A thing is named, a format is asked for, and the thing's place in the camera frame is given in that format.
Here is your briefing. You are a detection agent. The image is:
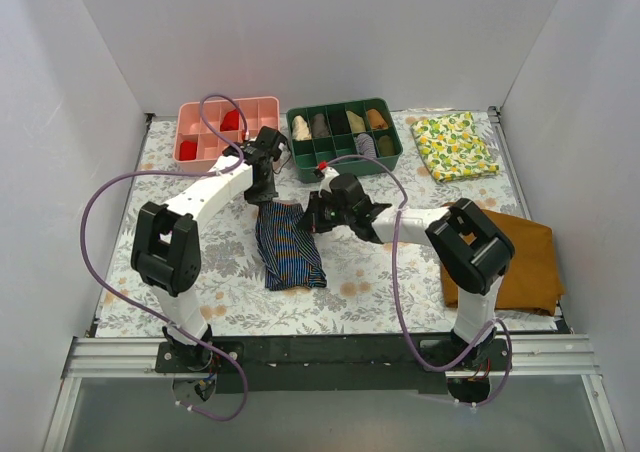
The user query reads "floral patterned table mat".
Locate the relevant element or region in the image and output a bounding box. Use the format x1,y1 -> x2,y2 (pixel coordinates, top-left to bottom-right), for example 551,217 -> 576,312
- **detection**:
95,107 -> 560,337

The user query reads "olive green rolled underwear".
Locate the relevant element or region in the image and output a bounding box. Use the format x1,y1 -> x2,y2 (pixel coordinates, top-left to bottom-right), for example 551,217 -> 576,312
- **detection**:
377,135 -> 396,157

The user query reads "black rolled underwear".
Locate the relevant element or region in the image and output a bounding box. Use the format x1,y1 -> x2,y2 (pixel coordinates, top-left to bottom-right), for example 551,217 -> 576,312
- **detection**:
328,110 -> 351,136

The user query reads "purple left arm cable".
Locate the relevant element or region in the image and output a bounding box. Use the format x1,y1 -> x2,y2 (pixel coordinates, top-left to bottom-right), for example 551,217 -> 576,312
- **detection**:
79,94 -> 252,422

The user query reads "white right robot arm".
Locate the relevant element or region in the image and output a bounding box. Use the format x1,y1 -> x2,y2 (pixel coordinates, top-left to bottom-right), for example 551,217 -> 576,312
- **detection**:
297,169 -> 515,372

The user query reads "green divided organizer box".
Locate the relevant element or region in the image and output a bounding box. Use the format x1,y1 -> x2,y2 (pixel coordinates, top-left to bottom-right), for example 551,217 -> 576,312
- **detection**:
286,97 -> 403,183

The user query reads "beige yellow rolled underwear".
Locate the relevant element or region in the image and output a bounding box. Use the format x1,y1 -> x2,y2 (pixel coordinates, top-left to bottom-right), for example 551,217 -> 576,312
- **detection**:
346,110 -> 367,134

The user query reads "lemon print folded cloth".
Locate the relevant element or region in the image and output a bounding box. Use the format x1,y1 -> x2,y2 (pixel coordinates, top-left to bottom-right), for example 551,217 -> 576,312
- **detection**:
410,112 -> 500,182

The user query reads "orange brown rolled underwear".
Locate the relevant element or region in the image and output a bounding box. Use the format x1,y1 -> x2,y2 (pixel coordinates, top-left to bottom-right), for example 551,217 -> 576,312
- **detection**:
366,108 -> 390,130

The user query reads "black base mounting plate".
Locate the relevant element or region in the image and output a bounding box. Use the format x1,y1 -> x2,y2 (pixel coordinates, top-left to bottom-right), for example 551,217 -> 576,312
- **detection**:
154,334 -> 507,394

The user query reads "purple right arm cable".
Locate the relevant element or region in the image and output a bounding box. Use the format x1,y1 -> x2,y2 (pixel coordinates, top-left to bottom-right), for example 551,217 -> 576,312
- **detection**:
314,153 -> 513,407

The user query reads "pink divided organizer box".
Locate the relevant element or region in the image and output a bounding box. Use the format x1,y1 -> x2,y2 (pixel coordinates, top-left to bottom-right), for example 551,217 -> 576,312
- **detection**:
173,96 -> 280,173

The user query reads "cream rolled underwear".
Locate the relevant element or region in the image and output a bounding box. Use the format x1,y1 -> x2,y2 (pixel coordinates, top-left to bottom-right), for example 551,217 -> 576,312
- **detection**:
292,115 -> 312,141

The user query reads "mustard brown folded cloth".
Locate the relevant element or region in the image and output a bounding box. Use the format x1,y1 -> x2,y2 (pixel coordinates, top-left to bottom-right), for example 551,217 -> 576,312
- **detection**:
439,208 -> 565,318

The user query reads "red rolled sock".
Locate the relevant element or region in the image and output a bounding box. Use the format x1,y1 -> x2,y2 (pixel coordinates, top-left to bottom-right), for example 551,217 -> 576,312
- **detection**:
220,109 -> 240,131
178,140 -> 197,161

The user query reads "navy striped underwear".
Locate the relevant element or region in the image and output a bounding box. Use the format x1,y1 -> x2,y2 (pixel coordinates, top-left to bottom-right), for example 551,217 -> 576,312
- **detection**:
255,202 -> 327,291

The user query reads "aluminium frame rail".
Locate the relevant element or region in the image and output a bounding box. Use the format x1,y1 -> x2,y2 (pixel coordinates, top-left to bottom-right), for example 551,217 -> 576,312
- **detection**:
45,333 -> 624,451

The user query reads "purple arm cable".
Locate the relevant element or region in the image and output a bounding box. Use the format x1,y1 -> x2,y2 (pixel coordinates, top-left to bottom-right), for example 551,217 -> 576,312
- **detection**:
79,94 -> 252,422
314,153 -> 513,407

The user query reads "red rolled sock bottom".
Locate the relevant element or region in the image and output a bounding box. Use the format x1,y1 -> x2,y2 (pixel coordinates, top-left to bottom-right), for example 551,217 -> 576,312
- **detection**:
178,140 -> 197,161

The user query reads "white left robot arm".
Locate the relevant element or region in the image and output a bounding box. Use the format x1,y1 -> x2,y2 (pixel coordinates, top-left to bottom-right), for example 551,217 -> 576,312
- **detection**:
131,126 -> 286,372

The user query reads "red rolled sock top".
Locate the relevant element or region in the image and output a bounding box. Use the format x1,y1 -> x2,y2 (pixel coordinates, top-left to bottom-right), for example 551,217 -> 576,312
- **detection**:
220,109 -> 240,131

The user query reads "grey striped rolled underwear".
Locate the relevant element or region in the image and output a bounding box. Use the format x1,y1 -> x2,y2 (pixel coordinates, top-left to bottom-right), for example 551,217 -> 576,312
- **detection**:
354,133 -> 377,159

